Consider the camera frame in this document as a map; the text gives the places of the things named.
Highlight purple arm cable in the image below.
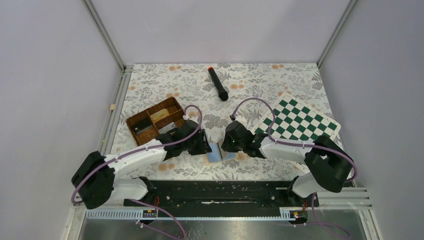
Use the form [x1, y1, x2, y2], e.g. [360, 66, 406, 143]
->
[71, 104, 204, 240]
[230, 97, 359, 240]

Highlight green white chessboard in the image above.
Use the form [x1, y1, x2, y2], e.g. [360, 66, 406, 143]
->
[251, 92, 342, 173]

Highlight black card in basket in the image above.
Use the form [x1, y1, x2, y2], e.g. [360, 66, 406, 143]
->
[131, 118, 153, 135]

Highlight beige leather card holder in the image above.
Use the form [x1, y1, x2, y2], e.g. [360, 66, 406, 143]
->
[203, 143, 236, 166]

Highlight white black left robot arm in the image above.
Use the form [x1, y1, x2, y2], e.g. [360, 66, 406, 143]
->
[71, 120, 212, 210]

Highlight brown woven divided basket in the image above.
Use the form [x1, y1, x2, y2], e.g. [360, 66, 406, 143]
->
[126, 97, 185, 146]

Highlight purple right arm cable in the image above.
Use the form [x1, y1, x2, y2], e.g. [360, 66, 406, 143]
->
[230, 97, 359, 240]

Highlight silver card in basket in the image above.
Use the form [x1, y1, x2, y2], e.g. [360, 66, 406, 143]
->
[160, 122, 177, 133]

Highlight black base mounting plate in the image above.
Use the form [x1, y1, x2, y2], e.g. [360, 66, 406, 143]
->
[141, 180, 319, 218]

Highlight black microphone orange tip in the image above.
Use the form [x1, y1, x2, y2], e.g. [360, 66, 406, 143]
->
[207, 66, 229, 102]

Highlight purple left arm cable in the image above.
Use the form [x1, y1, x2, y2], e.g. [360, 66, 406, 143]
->
[71, 104, 204, 240]

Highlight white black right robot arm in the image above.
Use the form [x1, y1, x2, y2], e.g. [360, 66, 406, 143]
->
[221, 120, 353, 206]

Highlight gold card in basket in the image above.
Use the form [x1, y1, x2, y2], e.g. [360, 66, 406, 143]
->
[150, 108, 170, 123]

